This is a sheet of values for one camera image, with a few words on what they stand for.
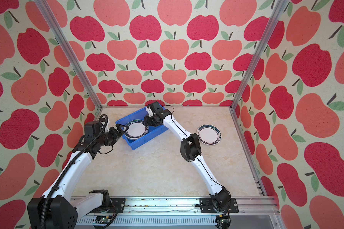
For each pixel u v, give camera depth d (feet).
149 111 3.06
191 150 2.21
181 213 2.41
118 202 2.47
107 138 2.24
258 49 2.83
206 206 2.40
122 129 2.40
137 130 3.33
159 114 2.56
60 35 2.61
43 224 1.19
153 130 3.11
